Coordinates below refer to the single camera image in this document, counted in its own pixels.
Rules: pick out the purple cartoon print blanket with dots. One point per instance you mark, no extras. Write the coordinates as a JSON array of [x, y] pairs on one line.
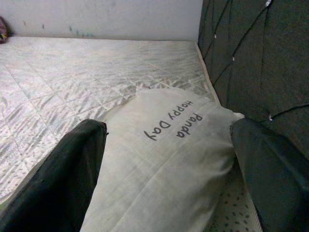
[[4, 30]]

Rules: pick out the white printed pillow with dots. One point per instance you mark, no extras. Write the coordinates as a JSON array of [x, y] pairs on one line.
[[157, 169]]

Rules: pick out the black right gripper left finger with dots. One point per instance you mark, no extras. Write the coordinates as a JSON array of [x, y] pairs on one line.
[[60, 178]]

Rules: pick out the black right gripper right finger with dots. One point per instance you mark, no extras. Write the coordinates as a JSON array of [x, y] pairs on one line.
[[277, 178]]

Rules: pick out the white quilted mattress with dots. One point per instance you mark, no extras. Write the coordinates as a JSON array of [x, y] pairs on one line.
[[60, 84]]

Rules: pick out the dark tufted headboard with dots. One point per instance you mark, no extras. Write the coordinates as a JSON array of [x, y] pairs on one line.
[[265, 60]]

